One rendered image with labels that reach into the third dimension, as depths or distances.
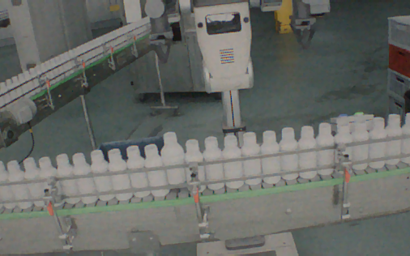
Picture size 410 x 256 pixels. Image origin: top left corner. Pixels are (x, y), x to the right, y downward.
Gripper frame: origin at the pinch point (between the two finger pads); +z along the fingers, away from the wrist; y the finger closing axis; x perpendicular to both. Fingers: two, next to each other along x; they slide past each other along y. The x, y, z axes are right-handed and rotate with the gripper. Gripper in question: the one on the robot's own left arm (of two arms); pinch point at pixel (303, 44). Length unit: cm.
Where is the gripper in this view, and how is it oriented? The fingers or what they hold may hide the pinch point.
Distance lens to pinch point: 134.8
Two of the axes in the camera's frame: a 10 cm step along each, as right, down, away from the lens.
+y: -0.1, -3.9, 9.2
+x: -9.9, 1.1, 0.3
